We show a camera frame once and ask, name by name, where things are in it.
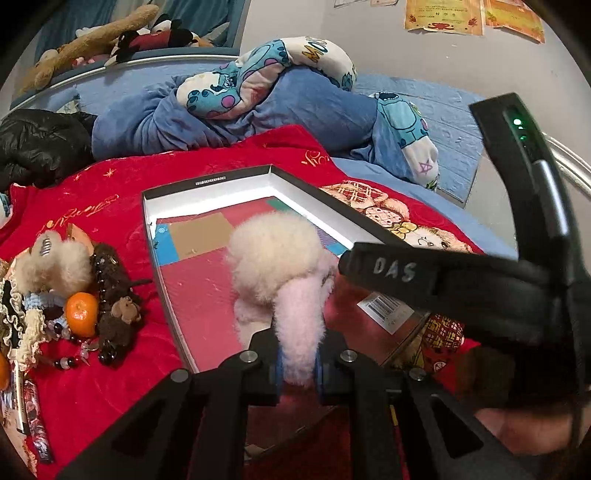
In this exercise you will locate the white lighter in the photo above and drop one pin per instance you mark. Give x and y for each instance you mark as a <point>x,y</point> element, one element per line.
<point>19,401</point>

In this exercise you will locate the cartoon printed blanket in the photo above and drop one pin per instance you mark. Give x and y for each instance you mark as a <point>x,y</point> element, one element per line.
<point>258,78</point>

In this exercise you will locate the blue curtain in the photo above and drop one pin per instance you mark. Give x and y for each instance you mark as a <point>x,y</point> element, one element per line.
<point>69,18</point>

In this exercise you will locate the black puffy jacket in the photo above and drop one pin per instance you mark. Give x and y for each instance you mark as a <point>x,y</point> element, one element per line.
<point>41,143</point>

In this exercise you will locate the white and pink fluffy plush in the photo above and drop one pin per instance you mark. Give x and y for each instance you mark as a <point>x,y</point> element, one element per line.
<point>272,258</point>

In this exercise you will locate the blue bed sheet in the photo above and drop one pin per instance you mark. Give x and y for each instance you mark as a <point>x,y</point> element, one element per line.
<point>443,106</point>

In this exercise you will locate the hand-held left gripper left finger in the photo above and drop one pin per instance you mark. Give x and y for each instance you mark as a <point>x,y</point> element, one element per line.
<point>278,374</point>

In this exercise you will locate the beige fluffy plush toy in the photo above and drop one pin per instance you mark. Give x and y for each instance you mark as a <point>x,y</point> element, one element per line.
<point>55,272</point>

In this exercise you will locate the blue quilt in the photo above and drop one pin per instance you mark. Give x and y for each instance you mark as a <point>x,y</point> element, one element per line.
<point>300,106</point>

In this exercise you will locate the light blue knitted scrunchie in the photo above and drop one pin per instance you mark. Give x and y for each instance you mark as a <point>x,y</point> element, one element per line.
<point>44,302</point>

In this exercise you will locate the tangerine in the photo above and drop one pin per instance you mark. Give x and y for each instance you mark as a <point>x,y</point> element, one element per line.
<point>82,316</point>
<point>3,371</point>

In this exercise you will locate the black-edged cardboard box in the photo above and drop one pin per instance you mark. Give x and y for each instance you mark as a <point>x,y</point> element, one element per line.
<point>203,295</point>

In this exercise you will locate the person's right hand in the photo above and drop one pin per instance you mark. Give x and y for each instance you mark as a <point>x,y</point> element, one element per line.
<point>531,431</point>

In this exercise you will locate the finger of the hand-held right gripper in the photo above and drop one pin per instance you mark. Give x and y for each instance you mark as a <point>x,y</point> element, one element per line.
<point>397,272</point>

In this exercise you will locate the black and red mouse plush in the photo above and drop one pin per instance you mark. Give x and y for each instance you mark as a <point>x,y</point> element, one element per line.
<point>152,39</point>

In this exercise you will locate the long brown plush toy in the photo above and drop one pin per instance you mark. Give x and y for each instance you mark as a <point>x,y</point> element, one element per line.
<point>92,41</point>

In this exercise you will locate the orange wall certificate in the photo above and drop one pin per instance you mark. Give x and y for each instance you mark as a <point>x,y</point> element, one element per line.
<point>515,18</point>
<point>443,16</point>

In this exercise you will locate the red and black patterned lighter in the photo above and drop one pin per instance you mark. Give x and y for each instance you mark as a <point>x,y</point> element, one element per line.
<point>39,429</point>

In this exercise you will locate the red printed blanket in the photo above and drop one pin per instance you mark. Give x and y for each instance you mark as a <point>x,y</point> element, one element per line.
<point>115,194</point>

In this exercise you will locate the silver bed rail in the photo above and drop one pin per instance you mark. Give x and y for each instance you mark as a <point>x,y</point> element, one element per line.
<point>175,57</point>

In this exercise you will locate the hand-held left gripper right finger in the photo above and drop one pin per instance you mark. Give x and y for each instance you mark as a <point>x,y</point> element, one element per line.
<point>318,379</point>

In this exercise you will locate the dark brown plush toy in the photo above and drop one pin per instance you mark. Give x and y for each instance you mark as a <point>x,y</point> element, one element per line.
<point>111,277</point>

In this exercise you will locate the cream lace scrunchie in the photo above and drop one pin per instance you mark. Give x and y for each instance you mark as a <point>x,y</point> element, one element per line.
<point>30,330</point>

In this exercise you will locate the white wall paper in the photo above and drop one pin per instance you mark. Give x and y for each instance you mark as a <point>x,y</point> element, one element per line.
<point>384,2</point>
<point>350,2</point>

